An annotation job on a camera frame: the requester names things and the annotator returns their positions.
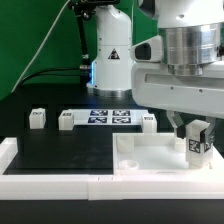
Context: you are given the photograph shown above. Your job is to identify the black cable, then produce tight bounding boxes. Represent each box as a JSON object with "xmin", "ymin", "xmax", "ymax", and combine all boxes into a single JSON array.
[{"xmin": 19, "ymin": 66, "xmax": 92, "ymax": 86}]

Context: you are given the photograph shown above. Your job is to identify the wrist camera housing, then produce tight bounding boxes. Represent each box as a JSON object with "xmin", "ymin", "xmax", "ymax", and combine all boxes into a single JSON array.
[{"xmin": 130, "ymin": 35, "xmax": 163, "ymax": 63}]

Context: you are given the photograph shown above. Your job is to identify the white marker base plate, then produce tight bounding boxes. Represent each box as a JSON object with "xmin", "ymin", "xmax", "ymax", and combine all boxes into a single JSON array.
[{"xmin": 62, "ymin": 109, "xmax": 147, "ymax": 125}]

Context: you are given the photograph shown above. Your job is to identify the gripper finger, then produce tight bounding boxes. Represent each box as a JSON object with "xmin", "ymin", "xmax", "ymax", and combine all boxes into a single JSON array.
[
  {"xmin": 166, "ymin": 111, "xmax": 186, "ymax": 139},
  {"xmin": 205, "ymin": 117, "xmax": 216, "ymax": 143}
]

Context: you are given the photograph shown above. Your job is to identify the white square tabletop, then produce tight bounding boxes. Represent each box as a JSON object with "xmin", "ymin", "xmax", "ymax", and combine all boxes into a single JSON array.
[{"xmin": 113, "ymin": 133, "xmax": 214, "ymax": 174}]

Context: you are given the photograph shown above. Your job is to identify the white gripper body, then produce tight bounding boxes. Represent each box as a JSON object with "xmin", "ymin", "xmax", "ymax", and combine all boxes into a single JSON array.
[{"xmin": 131, "ymin": 61, "xmax": 224, "ymax": 119}]

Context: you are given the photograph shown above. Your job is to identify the white U-shaped obstacle fence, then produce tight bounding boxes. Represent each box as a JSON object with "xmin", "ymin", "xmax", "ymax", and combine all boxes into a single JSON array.
[{"xmin": 0, "ymin": 138, "xmax": 224, "ymax": 200}]

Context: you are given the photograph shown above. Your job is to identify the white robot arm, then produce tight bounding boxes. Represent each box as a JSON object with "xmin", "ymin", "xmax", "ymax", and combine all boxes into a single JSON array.
[{"xmin": 131, "ymin": 0, "xmax": 224, "ymax": 142}]

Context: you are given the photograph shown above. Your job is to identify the white cable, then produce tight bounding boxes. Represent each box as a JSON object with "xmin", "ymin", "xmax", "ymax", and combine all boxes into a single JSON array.
[{"xmin": 11, "ymin": 0, "xmax": 73, "ymax": 94}]

